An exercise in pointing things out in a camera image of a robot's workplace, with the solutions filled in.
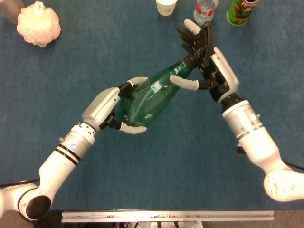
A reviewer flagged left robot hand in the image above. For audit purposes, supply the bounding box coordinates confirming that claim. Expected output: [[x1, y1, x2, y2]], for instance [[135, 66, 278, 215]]
[[81, 76, 148, 135]]

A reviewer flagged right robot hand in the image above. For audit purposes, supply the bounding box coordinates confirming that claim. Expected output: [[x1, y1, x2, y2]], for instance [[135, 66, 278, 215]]
[[170, 19, 240, 104]]

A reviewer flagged green plastic spray bottle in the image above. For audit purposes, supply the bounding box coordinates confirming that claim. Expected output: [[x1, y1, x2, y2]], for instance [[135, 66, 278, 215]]
[[115, 20, 214, 127]]

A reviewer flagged clear water bottle red label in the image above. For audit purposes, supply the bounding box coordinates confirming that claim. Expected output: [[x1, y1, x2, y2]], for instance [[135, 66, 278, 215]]
[[193, 0, 219, 26]]

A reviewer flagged green Pringles can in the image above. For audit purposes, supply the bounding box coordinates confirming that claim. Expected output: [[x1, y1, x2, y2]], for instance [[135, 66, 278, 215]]
[[226, 0, 260, 26]]

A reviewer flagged white paper cup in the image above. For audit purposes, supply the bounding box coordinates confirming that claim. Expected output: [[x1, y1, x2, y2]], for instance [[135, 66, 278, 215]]
[[155, 0, 178, 17]]

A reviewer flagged white mesh bath pouf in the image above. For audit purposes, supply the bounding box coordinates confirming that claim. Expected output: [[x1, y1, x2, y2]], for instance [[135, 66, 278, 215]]
[[16, 1, 61, 48]]

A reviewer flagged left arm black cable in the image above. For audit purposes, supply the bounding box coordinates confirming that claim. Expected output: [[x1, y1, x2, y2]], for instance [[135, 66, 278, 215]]
[[0, 178, 40, 188]]

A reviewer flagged aluminium profile rail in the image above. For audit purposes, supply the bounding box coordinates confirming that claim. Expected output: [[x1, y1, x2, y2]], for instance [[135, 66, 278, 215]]
[[61, 210, 274, 224]]

